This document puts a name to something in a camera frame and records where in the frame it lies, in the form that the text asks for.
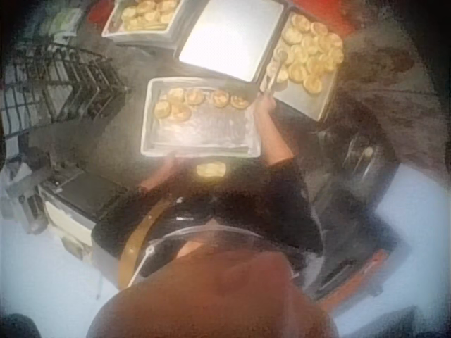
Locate black machine with orange base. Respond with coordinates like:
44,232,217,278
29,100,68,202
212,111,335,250
309,123,392,307

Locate metal tongs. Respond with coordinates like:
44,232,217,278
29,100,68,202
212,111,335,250
262,48,289,98

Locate single golden pastry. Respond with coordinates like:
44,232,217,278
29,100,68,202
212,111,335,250
195,161,227,179

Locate shiny empty metal tray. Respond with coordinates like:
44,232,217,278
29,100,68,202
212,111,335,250
178,0,287,84

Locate grey baking tray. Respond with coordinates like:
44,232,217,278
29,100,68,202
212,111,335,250
140,76,262,158
259,10,345,123

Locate red crate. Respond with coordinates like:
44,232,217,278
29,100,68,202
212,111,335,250
291,0,355,35

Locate black and white appliance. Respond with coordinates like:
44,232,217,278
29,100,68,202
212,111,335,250
37,168,128,249

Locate heap of golden round pastries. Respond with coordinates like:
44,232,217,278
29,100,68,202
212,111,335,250
119,0,181,32
266,13,345,95

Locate person's right hand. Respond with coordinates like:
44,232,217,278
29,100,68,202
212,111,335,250
253,93,278,118

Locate person's left hand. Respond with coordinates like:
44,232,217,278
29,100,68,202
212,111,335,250
162,151,181,168

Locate row of golden round pastries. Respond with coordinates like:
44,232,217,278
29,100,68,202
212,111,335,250
153,87,252,121

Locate black wire rack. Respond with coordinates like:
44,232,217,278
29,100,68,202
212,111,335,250
0,41,128,139

